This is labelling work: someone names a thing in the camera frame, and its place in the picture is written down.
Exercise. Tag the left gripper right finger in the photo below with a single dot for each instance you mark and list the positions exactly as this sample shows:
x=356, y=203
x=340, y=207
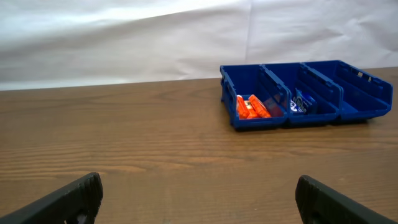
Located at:
x=329, y=208

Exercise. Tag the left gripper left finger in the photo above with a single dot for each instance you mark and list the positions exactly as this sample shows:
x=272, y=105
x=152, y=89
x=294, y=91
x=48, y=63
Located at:
x=68, y=202

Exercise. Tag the orange candy box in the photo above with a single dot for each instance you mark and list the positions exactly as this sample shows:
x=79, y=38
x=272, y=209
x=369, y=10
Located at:
x=259, y=105
x=242, y=107

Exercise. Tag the blue tray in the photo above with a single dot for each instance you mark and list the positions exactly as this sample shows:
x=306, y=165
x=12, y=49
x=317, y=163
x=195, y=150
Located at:
x=248, y=81

